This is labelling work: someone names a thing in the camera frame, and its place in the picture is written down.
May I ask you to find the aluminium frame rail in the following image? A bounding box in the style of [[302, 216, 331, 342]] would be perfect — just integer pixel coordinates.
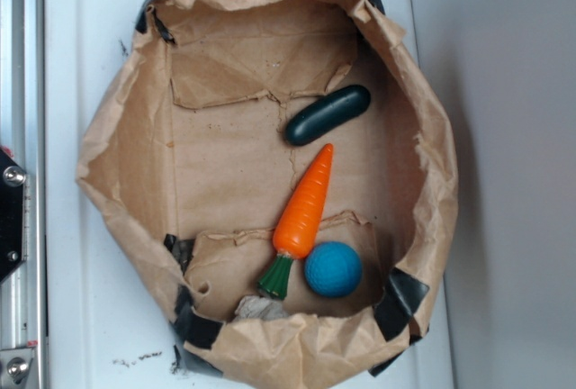
[[1, 0, 50, 388]]

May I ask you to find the orange plastic carrot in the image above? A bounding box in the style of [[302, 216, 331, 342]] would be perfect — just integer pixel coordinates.
[[257, 144, 334, 300]]

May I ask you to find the dark green plastic pickle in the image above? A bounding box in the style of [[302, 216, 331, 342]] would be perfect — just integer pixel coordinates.
[[283, 85, 372, 146]]

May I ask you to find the crumpled white paper scrap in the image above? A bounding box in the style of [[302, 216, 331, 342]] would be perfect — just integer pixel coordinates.
[[234, 295, 290, 321]]

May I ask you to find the brown paper bag bin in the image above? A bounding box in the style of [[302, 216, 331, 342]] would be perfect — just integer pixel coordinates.
[[76, 0, 458, 388]]

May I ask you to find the blue dimpled ball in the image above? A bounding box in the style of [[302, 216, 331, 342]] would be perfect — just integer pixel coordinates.
[[304, 241, 363, 298]]

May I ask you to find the black mounting bracket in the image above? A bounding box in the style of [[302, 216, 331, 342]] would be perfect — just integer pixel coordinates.
[[0, 146, 27, 283]]

